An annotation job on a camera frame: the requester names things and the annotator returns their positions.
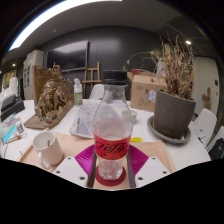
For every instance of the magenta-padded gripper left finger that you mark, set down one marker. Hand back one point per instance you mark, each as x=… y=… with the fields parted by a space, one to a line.
x=71 y=170

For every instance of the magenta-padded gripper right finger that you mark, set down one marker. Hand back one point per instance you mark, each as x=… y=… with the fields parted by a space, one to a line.
x=151 y=170

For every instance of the clear bottle with red label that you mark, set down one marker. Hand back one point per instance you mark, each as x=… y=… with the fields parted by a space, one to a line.
x=112 y=130

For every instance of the white ceramic mug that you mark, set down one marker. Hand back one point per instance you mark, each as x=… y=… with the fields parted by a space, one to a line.
x=50 y=150

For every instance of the small yellow item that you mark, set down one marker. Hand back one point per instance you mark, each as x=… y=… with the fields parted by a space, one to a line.
x=136 y=139

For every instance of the grey plant saucer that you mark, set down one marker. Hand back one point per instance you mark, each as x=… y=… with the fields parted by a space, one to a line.
x=153 y=131

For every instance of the flat round red coaster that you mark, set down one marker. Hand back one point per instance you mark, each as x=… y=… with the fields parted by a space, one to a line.
x=110 y=182

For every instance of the small pale cup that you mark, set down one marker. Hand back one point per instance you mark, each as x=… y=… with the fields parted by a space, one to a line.
x=133 y=116

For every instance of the loose papers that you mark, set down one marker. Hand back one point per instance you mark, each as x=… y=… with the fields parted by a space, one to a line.
x=196 y=130

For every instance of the dried plant in grey pot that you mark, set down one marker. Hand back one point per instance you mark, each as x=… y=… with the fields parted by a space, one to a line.
x=173 y=113

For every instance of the paint brushes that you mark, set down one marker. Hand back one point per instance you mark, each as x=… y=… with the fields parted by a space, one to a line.
x=15 y=138

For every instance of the white plastic chair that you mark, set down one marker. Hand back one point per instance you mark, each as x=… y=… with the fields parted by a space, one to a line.
x=206 y=120
x=218 y=131
x=96 y=91

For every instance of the green-labelled spray bottle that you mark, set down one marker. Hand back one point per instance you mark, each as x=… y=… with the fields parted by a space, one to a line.
x=78 y=95

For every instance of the colourful picture book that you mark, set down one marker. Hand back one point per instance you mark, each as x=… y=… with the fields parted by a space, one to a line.
x=8 y=128

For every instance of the brown cardboard box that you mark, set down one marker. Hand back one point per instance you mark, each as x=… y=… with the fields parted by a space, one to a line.
x=141 y=91

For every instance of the black flat boxes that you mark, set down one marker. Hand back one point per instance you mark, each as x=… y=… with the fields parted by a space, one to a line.
x=11 y=106

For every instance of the wooden figure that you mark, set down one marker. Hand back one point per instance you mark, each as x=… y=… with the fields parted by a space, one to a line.
x=206 y=98

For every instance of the wooden easel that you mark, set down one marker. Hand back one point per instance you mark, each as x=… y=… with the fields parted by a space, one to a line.
x=91 y=75

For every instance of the red box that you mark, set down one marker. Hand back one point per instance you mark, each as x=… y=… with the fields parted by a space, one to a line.
x=138 y=71

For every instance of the white cabinet with pictures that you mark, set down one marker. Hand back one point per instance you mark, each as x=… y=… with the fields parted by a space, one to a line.
x=32 y=71

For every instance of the round ceiling spotlight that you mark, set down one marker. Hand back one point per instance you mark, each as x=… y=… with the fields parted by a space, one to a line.
x=188 y=42

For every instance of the black wall screen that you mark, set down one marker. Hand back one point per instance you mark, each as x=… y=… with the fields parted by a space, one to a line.
x=68 y=55

